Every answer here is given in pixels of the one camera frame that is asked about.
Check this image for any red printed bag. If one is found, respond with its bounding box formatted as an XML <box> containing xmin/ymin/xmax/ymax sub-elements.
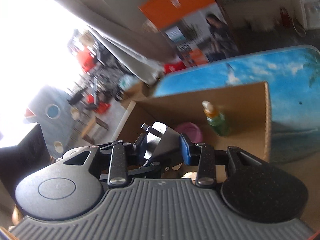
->
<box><xmin>164</xmin><ymin>61</ymin><xmax>187</xmax><ymax>74</ymax></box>

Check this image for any green dropper bottle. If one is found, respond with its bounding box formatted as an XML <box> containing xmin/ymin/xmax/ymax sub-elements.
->
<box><xmin>202</xmin><ymin>100</ymin><xmax>232</xmax><ymax>137</ymax></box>

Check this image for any white water dispenser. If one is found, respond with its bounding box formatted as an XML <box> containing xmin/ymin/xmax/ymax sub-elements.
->
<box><xmin>296</xmin><ymin>0</ymin><xmax>320</xmax><ymax>30</ymax></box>

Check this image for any white and green plastic bag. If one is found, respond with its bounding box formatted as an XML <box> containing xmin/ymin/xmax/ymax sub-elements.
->
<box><xmin>119</xmin><ymin>75</ymin><xmax>138</xmax><ymax>91</ymax></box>

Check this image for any white plug charger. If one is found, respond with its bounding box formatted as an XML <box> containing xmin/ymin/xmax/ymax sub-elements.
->
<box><xmin>141</xmin><ymin>121</ymin><xmax>182</xmax><ymax>167</ymax></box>

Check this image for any orange printed carton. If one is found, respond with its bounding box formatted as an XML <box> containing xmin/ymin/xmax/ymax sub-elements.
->
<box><xmin>137</xmin><ymin>0</ymin><xmax>239</xmax><ymax>68</ymax></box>

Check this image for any large cardboard box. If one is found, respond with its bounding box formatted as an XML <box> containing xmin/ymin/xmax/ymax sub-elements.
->
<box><xmin>117</xmin><ymin>81</ymin><xmax>272</xmax><ymax>178</ymax></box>

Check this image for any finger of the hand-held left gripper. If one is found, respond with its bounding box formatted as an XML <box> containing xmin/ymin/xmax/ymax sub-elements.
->
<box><xmin>129</xmin><ymin>161</ymin><xmax>177</xmax><ymax>179</ymax></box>

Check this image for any beige curtain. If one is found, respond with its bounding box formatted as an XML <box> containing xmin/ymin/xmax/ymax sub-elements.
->
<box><xmin>20</xmin><ymin>0</ymin><xmax>175</xmax><ymax>85</ymax></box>

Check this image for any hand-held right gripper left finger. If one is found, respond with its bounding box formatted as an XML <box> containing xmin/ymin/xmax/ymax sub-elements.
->
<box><xmin>62</xmin><ymin>132</ymin><xmax>150</xmax><ymax>188</ymax></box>

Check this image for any round dark stool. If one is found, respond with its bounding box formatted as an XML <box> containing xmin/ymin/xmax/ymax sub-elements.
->
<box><xmin>67</xmin><ymin>90</ymin><xmax>85</xmax><ymax>105</ymax></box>

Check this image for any orange plastic bag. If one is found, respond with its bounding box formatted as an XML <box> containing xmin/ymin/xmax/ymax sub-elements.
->
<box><xmin>75</xmin><ymin>47</ymin><xmax>98</xmax><ymax>71</ymax></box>

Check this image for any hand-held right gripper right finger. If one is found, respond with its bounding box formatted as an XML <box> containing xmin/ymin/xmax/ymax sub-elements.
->
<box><xmin>180</xmin><ymin>133</ymin><xmax>270</xmax><ymax>188</ymax></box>

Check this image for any dark chair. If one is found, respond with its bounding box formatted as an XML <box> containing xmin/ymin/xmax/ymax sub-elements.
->
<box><xmin>0</xmin><ymin>124</ymin><xmax>52</xmax><ymax>188</ymax></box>

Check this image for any wheelchair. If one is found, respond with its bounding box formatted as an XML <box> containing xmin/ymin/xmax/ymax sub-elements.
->
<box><xmin>87</xmin><ymin>62</ymin><xmax>125</xmax><ymax>100</ymax></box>

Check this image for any grey rocket-shaped panel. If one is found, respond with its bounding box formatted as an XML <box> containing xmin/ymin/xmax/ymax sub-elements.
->
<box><xmin>25</xmin><ymin>85</ymin><xmax>85</xmax><ymax>156</ymax></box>

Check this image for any wooden stool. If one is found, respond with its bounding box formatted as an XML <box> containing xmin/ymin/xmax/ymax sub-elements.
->
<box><xmin>81</xmin><ymin>116</ymin><xmax>109</xmax><ymax>144</ymax></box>

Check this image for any small cardboard box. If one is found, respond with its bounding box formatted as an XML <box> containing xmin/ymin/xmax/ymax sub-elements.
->
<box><xmin>122</xmin><ymin>81</ymin><xmax>156</xmax><ymax>102</ymax></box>

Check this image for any pink plastic bowl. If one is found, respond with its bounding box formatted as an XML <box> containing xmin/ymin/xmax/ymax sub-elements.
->
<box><xmin>174</xmin><ymin>122</ymin><xmax>203</xmax><ymax>144</ymax></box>

